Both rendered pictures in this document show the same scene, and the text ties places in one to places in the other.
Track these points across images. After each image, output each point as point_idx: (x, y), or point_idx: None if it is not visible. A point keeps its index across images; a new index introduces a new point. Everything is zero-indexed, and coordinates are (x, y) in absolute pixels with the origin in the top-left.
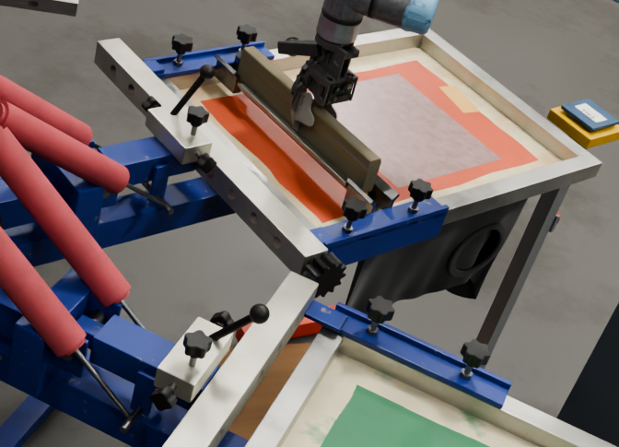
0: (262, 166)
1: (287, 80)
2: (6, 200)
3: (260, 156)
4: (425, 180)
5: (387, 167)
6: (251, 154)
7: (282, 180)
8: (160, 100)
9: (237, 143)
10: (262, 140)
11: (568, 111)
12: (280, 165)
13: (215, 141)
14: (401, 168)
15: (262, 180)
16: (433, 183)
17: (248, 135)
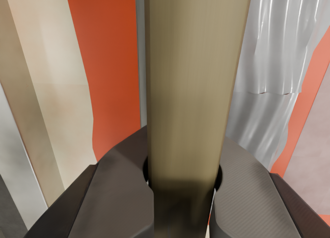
0: (85, 104)
1: None
2: None
3: (95, 76)
4: (326, 214)
5: (304, 178)
6: (78, 64)
7: (101, 144)
8: None
9: (63, 16)
10: (132, 29)
11: None
12: (121, 113)
13: None
14: (323, 187)
15: (25, 179)
16: (328, 222)
17: None
